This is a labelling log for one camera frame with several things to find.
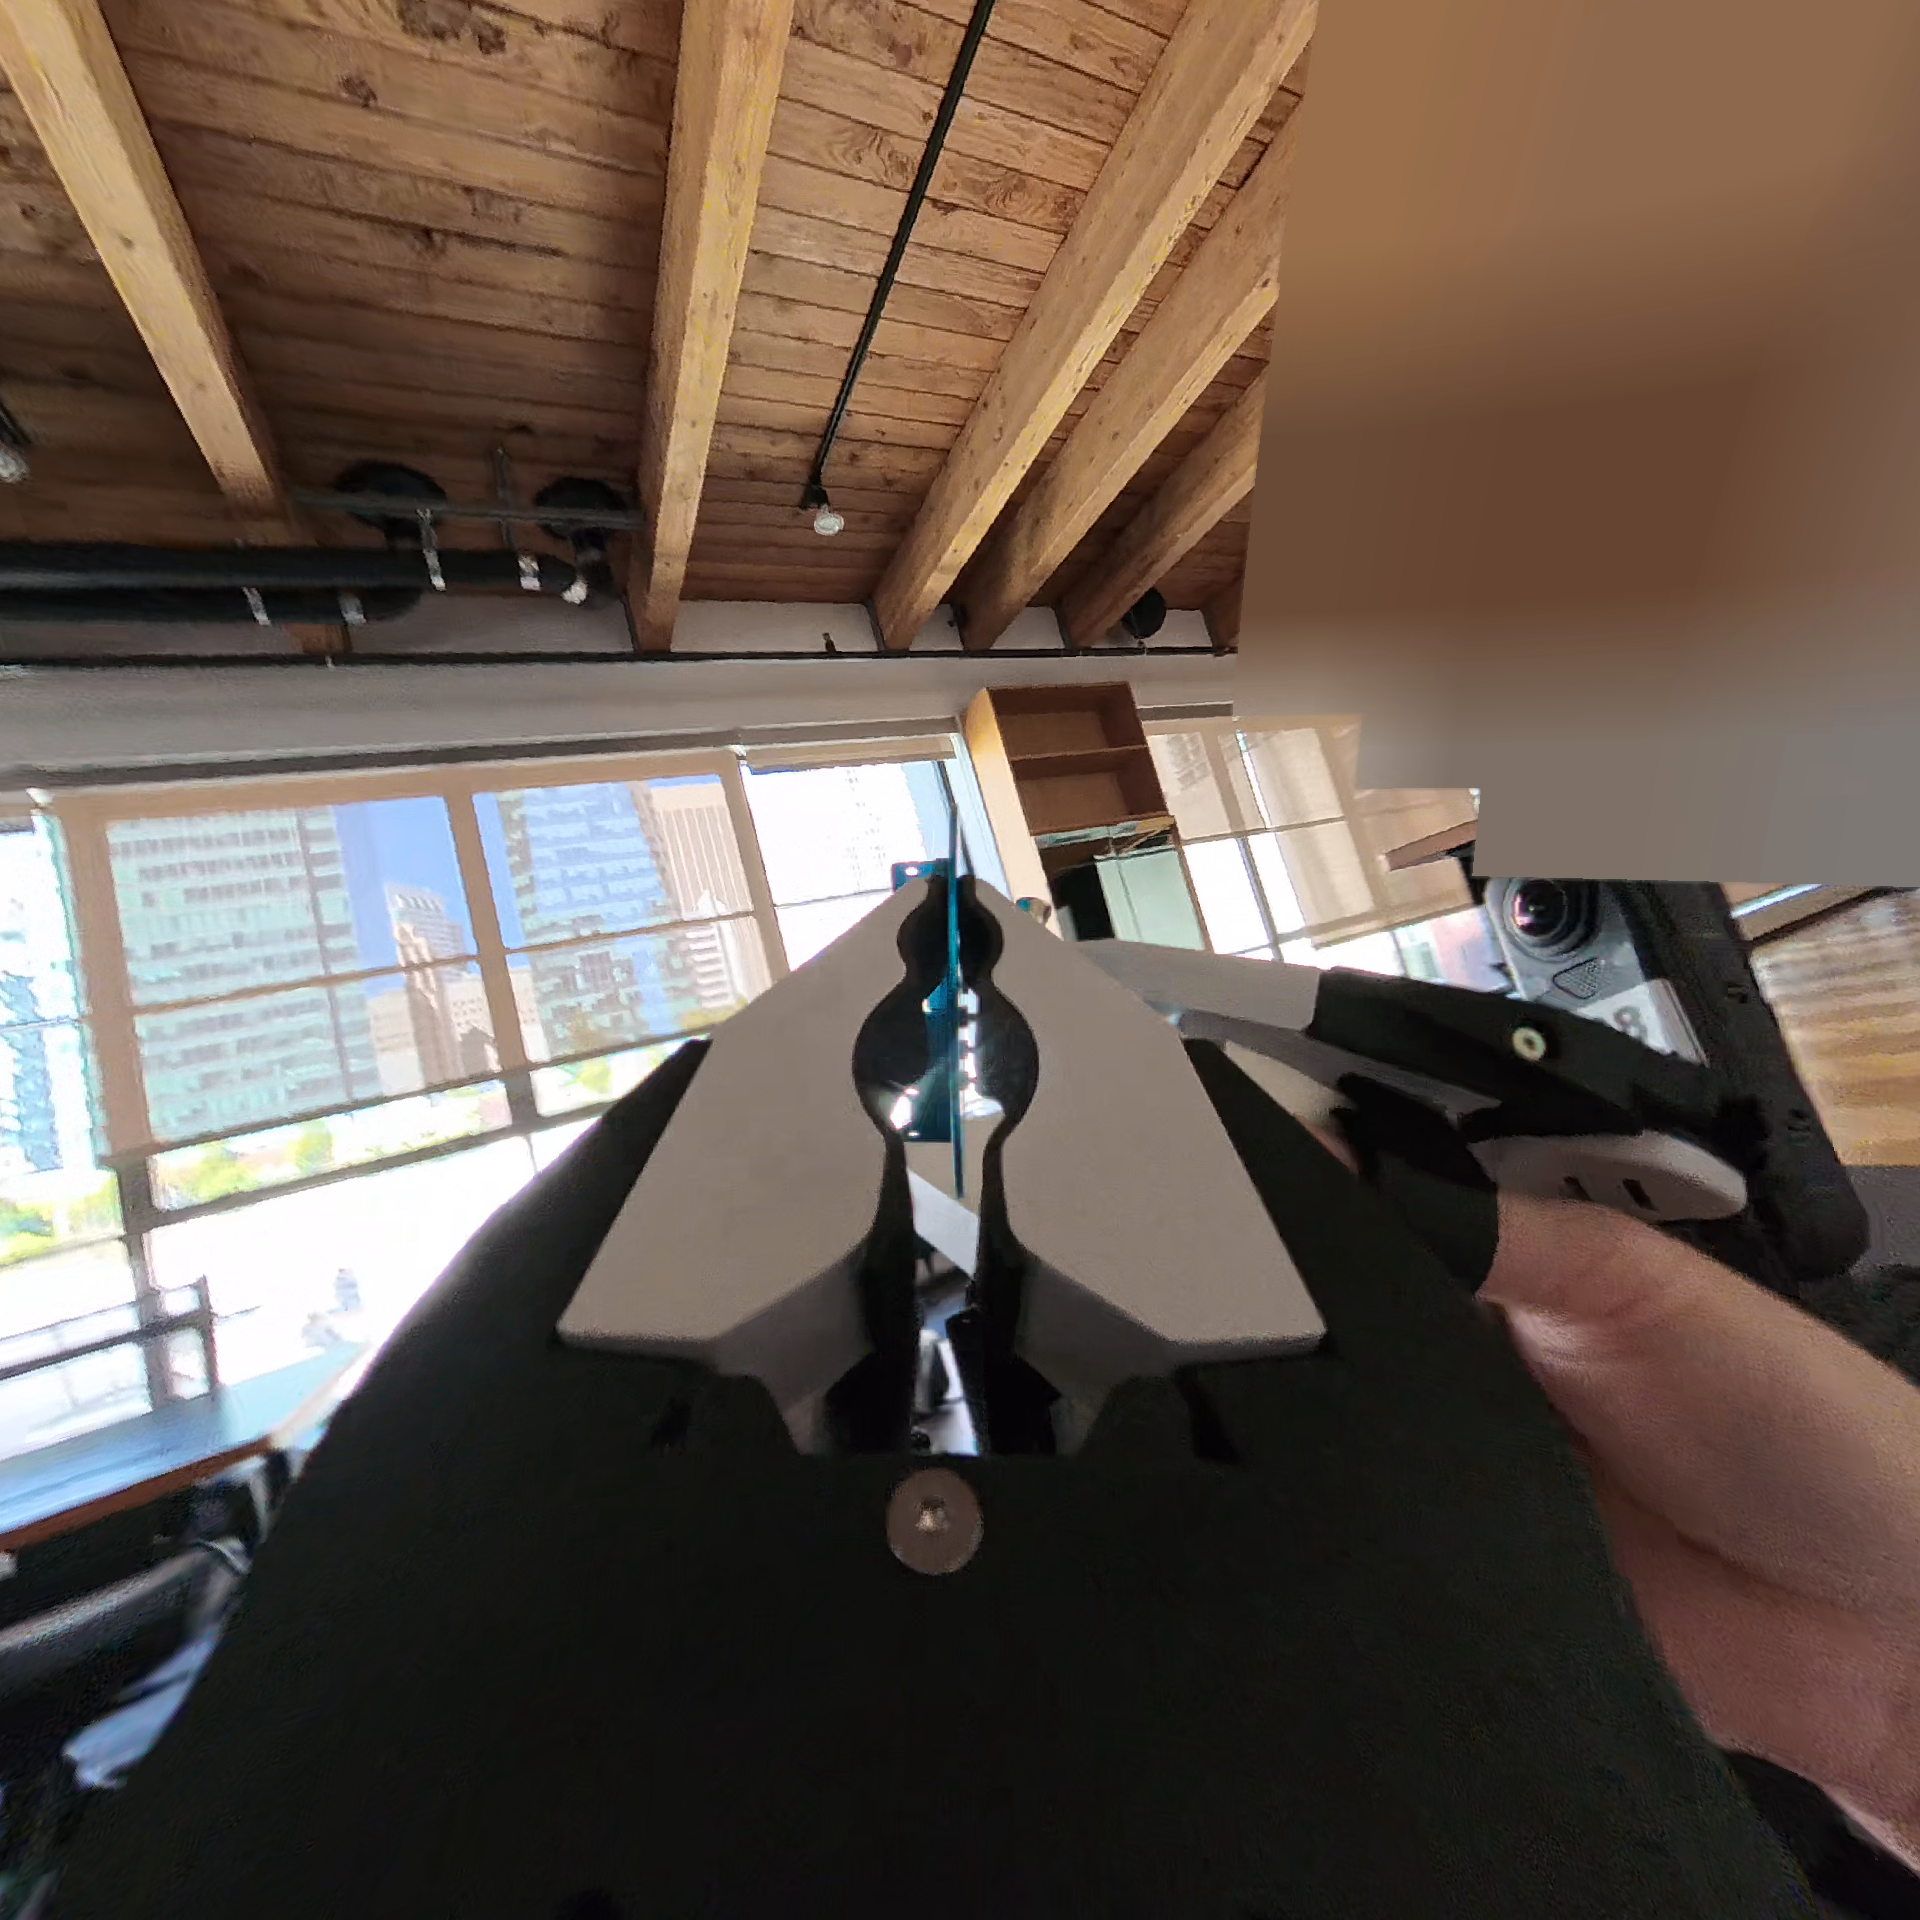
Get grey desk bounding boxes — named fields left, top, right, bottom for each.
left=0, top=1335, right=370, bottom=1553

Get black ceiling pipes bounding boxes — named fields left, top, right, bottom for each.
left=0, top=535, right=620, bottom=629

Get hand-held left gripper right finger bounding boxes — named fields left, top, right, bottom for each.
left=961, top=878, right=1329, bottom=1457

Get large paned window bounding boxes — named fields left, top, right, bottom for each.
left=0, top=752, right=977, bottom=1442

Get window with roller blind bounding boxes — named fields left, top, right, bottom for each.
left=1146, top=718, right=1487, bottom=962

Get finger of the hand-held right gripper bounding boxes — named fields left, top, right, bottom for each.
left=1078, top=938, right=1329, bottom=1041
left=1191, top=1032, right=1358, bottom=1128

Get person's right hand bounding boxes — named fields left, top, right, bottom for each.
left=1476, top=1190, right=1920, bottom=1867

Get blue round metal plate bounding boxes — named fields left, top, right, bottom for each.
left=891, top=802, right=970, bottom=1143

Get wooden bookshelf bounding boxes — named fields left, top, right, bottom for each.
left=963, top=682, right=1210, bottom=948

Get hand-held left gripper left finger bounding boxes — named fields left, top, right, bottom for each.
left=559, top=876, right=924, bottom=1457

